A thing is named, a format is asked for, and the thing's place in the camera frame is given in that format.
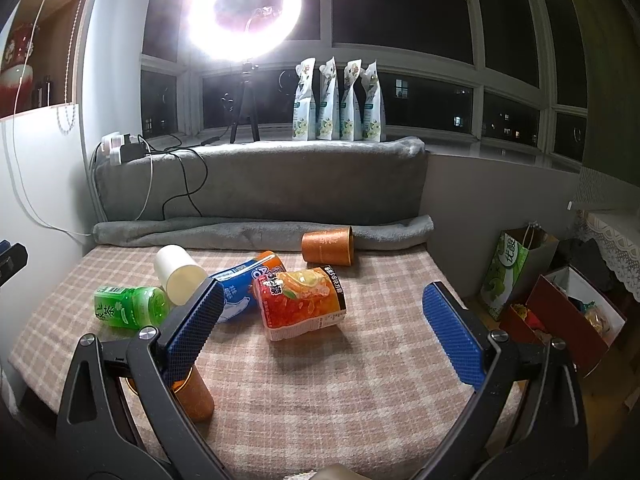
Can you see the white window frame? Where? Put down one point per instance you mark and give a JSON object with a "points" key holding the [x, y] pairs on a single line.
{"points": [[425, 67]]}

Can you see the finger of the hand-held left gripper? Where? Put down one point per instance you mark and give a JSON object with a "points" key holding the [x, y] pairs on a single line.
{"points": [[11, 260]]}

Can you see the black power plug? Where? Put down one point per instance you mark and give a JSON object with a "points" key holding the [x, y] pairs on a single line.
{"points": [[132, 152]]}

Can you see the small red box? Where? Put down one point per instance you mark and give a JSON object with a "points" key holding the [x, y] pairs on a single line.
{"points": [[515, 322]]}

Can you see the white lace cloth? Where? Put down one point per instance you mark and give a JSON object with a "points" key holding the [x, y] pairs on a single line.
{"points": [[617, 240]]}

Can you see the large red box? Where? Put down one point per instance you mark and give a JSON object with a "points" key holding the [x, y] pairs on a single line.
{"points": [[560, 320]]}

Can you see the orange paper cup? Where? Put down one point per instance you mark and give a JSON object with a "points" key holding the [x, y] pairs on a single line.
{"points": [[327, 246], [197, 400]]}

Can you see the white green standing pouch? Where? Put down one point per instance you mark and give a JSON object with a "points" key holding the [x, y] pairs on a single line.
{"points": [[351, 110], [372, 112], [327, 110], [303, 110]]}

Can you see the blue orange drink bottle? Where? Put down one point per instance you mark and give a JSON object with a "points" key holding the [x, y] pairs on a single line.
{"points": [[240, 285]]}

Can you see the green paper bag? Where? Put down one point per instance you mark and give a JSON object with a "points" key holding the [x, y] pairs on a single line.
{"points": [[505, 275]]}

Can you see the grey rolled blanket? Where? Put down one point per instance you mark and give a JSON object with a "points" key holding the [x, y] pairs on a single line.
{"points": [[250, 235]]}

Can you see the black tripod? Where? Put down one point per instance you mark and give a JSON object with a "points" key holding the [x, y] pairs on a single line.
{"points": [[245, 91]]}

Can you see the green curtain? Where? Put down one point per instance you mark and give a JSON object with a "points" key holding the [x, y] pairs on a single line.
{"points": [[607, 60]]}

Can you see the white cup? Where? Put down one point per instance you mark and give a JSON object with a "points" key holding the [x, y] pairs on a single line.
{"points": [[177, 272]]}

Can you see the orange fruit drink bottle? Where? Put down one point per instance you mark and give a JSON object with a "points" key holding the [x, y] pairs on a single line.
{"points": [[305, 305]]}

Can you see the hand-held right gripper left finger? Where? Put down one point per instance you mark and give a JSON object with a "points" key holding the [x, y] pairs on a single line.
{"points": [[192, 330]]}

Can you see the wooden shelf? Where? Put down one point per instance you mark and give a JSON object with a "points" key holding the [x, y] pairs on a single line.
{"points": [[55, 40]]}

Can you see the green tea bottle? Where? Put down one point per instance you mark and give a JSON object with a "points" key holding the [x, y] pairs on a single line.
{"points": [[131, 307]]}

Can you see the red white vase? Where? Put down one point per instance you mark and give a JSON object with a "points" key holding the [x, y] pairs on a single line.
{"points": [[15, 75]]}

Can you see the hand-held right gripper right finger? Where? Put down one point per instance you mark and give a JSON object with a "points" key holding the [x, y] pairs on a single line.
{"points": [[452, 335]]}

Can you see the white power strip with plugs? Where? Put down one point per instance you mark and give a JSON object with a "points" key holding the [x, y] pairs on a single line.
{"points": [[114, 147]]}

